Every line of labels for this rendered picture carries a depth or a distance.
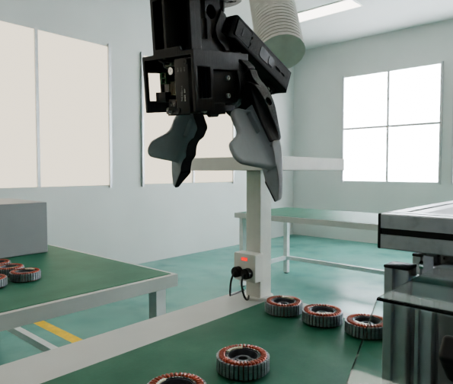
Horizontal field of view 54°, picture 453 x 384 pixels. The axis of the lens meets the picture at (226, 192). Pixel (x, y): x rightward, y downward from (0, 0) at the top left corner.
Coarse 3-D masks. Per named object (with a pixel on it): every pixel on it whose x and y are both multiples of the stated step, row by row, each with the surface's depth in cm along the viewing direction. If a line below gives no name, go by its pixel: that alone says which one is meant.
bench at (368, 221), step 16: (288, 208) 492; (304, 208) 492; (240, 224) 445; (288, 224) 502; (320, 224) 380; (336, 224) 370; (352, 224) 360; (368, 224) 351; (240, 240) 445; (288, 240) 503; (288, 256) 502; (288, 272) 506; (368, 272) 438
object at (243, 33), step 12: (228, 24) 43; (240, 24) 42; (228, 36) 42; (240, 36) 42; (252, 36) 44; (240, 48) 43; (252, 48) 44; (264, 48) 46; (252, 60) 45; (264, 60) 46; (276, 60) 47; (264, 72) 47; (276, 72) 48; (288, 72) 49; (264, 84) 48; (276, 84) 48; (288, 84) 50
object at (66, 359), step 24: (192, 312) 132; (216, 312) 132; (96, 336) 113; (120, 336) 113; (144, 336) 113; (168, 336) 113; (24, 360) 98; (48, 360) 98; (72, 360) 98; (96, 360) 98
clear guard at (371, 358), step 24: (408, 288) 40; (432, 288) 40; (384, 312) 36; (408, 312) 35; (432, 312) 34; (384, 336) 34; (408, 336) 33; (432, 336) 33; (360, 360) 34; (384, 360) 33; (408, 360) 32; (432, 360) 31
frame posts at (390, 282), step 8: (416, 256) 62; (440, 256) 63; (384, 264) 55; (392, 264) 55; (400, 264) 55; (408, 264) 55; (416, 264) 63; (384, 272) 55; (392, 272) 55; (400, 272) 54; (408, 272) 54; (416, 272) 63; (384, 280) 55; (392, 280) 55; (400, 280) 54; (408, 280) 54; (384, 288) 55; (392, 288) 55
